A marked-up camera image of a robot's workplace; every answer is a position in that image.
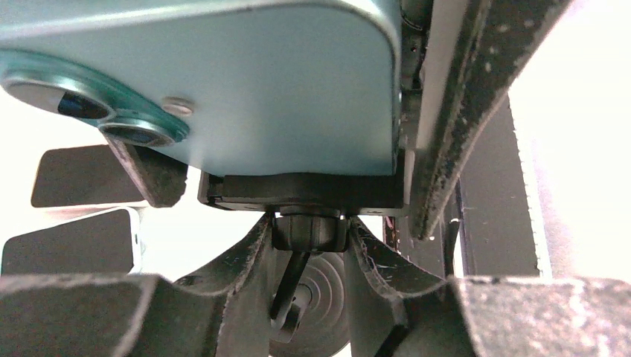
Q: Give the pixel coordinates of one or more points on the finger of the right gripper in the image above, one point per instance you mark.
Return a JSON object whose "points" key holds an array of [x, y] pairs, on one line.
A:
{"points": [[476, 51], [160, 179]]}

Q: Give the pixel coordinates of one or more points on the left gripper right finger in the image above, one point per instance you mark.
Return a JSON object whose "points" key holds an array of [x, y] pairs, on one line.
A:
{"points": [[395, 308]]}

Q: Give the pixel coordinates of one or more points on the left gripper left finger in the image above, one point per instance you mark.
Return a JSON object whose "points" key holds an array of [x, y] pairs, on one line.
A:
{"points": [[221, 309]]}

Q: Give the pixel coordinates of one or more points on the pink phone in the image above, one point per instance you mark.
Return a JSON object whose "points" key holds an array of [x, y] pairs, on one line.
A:
{"points": [[82, 176]]}

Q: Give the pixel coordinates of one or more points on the light blue phone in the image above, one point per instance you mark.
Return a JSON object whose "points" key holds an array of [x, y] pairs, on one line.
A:
{"points": [[102, 242]]}

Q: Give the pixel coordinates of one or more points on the black gooseneck phone stand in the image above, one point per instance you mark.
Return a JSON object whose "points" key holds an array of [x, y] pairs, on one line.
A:
{"points": [[311, 216]]}

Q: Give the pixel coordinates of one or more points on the teal phone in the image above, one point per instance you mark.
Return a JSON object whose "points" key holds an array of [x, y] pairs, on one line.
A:
{"points": [[262, 87]]}

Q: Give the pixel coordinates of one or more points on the grey slotted cable duct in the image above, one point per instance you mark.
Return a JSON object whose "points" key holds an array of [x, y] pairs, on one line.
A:
{"points": [[543, 263]]}

